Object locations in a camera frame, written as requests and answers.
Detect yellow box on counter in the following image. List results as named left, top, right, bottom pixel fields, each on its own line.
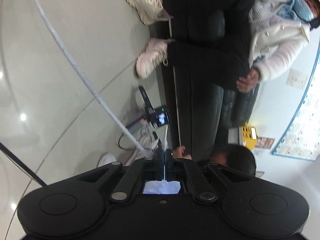
left=228, top=126, right=258, bottom=150

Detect seated person black trousers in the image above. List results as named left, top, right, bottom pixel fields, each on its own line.
left=159, top=0, right=320, bottom=95

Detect pink chunky sneaker right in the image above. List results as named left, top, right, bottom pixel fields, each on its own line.
left=136, top=38, right=175, bottom=79

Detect black leather sofa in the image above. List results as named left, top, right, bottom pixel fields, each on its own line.
left=163, top=0, right=255, bottom=161

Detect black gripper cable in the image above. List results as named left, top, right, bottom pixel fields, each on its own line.
left=0, top=141, right=48, bottom=233

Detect white shoelace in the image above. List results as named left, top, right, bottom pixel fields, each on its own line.
left=27, top=0, right=164, bottom=184

